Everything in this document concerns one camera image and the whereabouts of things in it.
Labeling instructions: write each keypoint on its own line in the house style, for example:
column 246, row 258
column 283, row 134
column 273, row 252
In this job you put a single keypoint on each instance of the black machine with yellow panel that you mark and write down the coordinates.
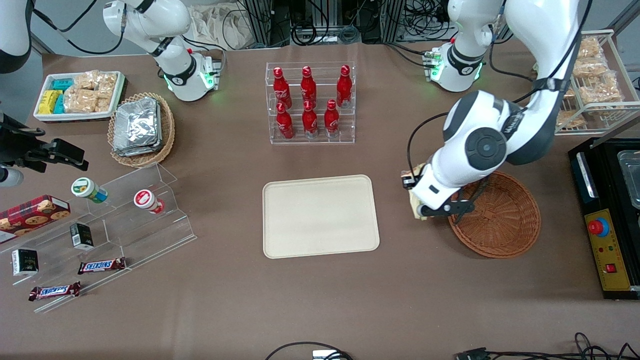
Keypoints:
column 607, row 260

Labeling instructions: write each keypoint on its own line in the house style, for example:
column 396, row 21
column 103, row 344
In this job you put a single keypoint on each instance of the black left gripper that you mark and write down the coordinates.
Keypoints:
column 410, row 184

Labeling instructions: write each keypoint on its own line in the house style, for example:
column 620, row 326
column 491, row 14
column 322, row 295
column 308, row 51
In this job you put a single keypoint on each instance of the red cookie box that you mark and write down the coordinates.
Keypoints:
column 32, row 215

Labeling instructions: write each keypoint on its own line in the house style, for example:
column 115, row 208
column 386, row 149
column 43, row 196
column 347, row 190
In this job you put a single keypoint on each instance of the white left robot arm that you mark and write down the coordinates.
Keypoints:
column 485, row 145

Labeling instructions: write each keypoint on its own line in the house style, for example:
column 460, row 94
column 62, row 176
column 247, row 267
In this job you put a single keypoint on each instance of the small white grey device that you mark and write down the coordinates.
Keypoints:
column 325, row 355

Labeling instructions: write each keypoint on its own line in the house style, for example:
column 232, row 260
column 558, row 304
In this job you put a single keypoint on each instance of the clear rice cracker pack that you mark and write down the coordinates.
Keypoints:
column 103, row 100
column 107, row 81
column 86, row 80
column 80, row 101

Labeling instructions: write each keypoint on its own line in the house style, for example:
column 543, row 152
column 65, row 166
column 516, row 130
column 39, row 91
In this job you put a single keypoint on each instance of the red cola bottle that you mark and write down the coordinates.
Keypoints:
column 344, row 87
column 281, row 90
column 285, row 124
column 331, row 120
column 310, row 121
column 308, row 87

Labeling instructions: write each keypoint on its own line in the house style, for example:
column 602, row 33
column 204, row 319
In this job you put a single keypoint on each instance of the triangular sandwich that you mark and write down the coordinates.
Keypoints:
column 415, row 205

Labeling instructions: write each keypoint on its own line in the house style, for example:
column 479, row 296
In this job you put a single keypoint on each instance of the light oval wicker basket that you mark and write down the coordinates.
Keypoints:
column 167, row 135

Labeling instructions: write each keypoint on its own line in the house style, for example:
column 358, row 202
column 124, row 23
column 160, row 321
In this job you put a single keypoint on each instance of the steel rectangular container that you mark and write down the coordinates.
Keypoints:
column 631, row 180

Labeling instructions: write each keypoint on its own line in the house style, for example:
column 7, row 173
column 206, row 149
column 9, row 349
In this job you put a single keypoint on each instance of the small black carton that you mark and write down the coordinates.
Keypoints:
column 81, row 236

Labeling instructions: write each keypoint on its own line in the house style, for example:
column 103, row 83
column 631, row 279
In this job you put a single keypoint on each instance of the red lid white cup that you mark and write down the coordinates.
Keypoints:
column 146, row 200

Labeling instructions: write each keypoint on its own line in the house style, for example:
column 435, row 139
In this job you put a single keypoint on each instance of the aluminium profile frame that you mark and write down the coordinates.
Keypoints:
column 392, row 20
column 260, row 20

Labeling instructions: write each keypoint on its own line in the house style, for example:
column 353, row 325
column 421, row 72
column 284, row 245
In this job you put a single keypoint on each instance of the black and white carton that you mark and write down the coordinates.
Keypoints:
column 25, row 262

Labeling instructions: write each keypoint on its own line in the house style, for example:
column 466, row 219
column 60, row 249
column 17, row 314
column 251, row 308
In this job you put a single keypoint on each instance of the yellow snack packet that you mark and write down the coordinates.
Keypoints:
column 49, row 101

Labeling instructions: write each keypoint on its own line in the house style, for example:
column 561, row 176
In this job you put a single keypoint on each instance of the beige plastic tray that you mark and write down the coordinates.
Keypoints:
column 320, row 217

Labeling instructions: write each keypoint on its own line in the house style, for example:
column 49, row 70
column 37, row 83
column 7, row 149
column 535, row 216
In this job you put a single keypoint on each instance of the round brown wicker basket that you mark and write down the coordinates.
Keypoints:
column 500, row 225

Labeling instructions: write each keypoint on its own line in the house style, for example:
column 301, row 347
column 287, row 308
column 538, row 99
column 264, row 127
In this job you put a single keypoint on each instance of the clear acrylic bottle rack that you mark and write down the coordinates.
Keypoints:
column 350, row 135

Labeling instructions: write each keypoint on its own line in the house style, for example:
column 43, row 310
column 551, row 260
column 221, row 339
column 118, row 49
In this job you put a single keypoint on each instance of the teal snack packet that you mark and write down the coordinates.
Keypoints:
column 59, row 104
column 62, row 84

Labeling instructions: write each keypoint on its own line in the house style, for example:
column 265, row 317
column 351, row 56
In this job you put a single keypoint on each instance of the clear acrylic stepped stand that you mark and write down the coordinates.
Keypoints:
column 125, row 235

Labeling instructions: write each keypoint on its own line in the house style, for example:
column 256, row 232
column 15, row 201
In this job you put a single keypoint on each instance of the beige cloth bag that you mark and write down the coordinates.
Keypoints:
column 215, row 25

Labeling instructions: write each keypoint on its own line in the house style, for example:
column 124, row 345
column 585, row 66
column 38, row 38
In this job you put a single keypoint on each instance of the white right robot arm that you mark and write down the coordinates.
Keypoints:
column 182, row 75

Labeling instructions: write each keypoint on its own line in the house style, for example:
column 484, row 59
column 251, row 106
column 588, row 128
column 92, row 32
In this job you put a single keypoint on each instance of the red emergency stop button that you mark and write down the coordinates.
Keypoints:
column 598, row 227

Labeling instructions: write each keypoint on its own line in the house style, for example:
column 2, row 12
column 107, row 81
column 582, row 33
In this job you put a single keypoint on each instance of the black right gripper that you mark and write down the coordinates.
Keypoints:
column 19, row 145

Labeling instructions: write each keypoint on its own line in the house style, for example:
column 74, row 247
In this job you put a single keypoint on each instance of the white rectangular snack bin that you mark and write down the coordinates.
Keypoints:
column 75, row 117

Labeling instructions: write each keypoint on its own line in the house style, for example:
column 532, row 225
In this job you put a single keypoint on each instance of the green lid white cup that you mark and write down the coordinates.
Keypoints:
column 87, row 189

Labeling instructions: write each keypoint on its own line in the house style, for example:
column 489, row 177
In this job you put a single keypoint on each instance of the bagged brown snack pack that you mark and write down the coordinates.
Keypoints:
column 590, row 47
column 590, row 67
column 570, row 119
column 600, row 90
column 569, row 92

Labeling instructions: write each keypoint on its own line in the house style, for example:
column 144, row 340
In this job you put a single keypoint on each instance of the brown Snickers bar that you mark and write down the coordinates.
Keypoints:
column 101, row 266
column 55, row 291

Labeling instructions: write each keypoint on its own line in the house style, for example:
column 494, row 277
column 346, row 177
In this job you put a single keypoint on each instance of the silver foil packet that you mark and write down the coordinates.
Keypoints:
column 136, row 122
column 159, row 142

